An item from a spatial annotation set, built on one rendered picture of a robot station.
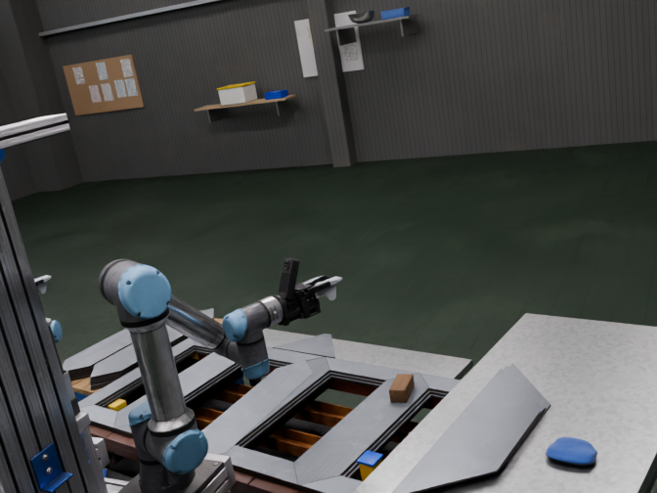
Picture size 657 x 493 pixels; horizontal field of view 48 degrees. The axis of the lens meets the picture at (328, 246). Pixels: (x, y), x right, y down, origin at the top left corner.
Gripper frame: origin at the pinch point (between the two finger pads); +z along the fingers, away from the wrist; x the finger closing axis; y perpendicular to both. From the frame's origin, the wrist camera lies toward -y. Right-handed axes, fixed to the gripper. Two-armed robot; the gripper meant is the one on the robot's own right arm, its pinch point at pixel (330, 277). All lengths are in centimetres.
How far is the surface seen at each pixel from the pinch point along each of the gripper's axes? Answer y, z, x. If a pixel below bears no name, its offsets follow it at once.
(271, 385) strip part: 51, 11, -76
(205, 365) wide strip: 46, 5, -116
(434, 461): 44, -9, 37
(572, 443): 46, 16, 59
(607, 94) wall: 27, 756, -395
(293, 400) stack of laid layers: 55, 11, -60
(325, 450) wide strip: 59, -4, -23
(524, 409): 44, 23, 40
